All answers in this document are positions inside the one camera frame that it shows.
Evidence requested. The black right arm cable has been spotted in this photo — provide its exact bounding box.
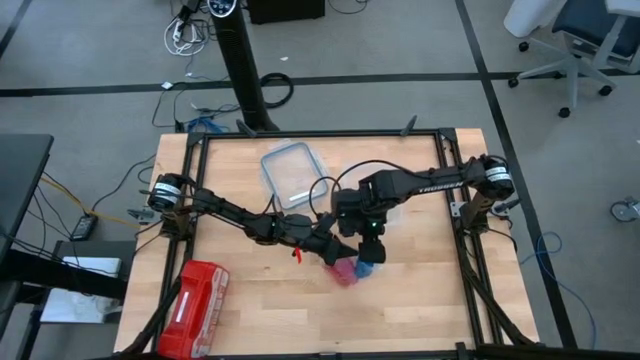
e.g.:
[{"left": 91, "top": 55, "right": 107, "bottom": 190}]
[{"left": 307, "top": 158, "right": 436, "bottom": 222}]

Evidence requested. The grey caster wheel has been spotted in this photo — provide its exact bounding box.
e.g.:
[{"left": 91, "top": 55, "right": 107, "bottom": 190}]
[{"left": 609, "top": 196, "right": 640, "bottom": 224}]

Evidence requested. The white flat device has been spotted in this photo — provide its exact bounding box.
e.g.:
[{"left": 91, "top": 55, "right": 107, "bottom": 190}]
[{"left": 62, "top": 256, "right": 123, "bottom": 280}]

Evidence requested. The long blue floor cable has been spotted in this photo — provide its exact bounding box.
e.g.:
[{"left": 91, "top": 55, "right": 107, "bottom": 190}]
[{"left": 518, "top": 231, "right": 599, "bottom": 350}]

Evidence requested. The black cabinet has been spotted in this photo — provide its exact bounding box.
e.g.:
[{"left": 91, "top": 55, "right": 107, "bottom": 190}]
[{"left": 247, "top": 0, "right": 327, "bottom": 26}]

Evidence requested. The black coiled floor cable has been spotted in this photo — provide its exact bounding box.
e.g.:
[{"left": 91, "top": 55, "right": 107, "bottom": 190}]
[{"left": 258, "top": 72, "right": 296, "bottom": 110}]

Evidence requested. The pink bandage roll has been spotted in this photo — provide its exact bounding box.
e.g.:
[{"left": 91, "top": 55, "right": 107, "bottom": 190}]
[{"left": 339, "top": 259, "right": 360, "bottom": 287}]

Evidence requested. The blue cable bundle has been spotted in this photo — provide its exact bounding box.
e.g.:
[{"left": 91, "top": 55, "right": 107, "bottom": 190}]
[{"left": 185, "top": 115, "right": 227, "bottom": 134}]

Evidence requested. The white blue office chair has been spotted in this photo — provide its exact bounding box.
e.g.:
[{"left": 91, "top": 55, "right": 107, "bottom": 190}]
[{"left": 502, "top": 0, "right": 640, "bottom": 120}]

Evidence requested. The white power strip with cables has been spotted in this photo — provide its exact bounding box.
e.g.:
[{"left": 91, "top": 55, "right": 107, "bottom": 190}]
[{"left": 162, "top": 17, "right": 210, "bottom": 58}]

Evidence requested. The red tool case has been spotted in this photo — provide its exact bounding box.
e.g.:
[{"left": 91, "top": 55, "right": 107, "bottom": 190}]
[{"left": 157, "top": 259, "right": 231, "bottom": 360}]

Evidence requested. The yellow cable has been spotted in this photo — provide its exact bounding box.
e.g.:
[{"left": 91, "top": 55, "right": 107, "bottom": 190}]
[{"left": 39, "top": 174, "right": 142, "bottom": 231}]

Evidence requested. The clear lid teal seal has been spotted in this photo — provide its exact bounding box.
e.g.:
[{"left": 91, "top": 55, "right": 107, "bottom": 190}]
[{"left": 259, "top": 141, "right": 330, "bottom": 211}]

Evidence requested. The black desk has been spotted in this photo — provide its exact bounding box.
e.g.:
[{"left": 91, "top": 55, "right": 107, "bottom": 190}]
[{"left": 0, "top": 133, "right": 55, "bottom": 261}]

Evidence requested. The white plastic sheet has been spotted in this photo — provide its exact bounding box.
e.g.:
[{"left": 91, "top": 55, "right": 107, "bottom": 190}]
[{"left": 39, "top": 288, "right": 125, "bottom": 325}]

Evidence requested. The black aluminium table frame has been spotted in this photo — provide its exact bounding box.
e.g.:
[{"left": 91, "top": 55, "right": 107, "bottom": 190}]
[{"left": 114, "top": 114, "right": 546, "bottom": 360}]

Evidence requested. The clear plastic container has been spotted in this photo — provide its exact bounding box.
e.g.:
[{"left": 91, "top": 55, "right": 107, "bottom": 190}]
[{"left": 342, "top": 167, "right": 406, "bottom": 230}]

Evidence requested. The blue bandage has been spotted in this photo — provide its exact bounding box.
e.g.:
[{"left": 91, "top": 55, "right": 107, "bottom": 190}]
[{"left": 353, "top": 258, "right": 377, "bottom": 280}]

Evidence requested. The black tower fan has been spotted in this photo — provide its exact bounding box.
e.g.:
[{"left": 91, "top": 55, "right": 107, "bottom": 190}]
[{"left": 206, "top": 0, "right": 275, "bottom": 132}]

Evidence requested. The black power adapter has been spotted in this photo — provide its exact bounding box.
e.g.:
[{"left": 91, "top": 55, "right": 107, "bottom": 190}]
[{"left": 69, "top": 213, "right": 99, "bottom": 243}]

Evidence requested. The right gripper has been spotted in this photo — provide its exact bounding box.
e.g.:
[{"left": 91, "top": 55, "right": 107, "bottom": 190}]
[{"left": 332, "top": 179, "right": 391, "bottom": 240}]

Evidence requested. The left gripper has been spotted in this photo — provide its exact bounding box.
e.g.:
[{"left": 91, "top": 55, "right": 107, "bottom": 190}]
[{"left": 279, "top": 213, "right": 360, "bottom": 259}]

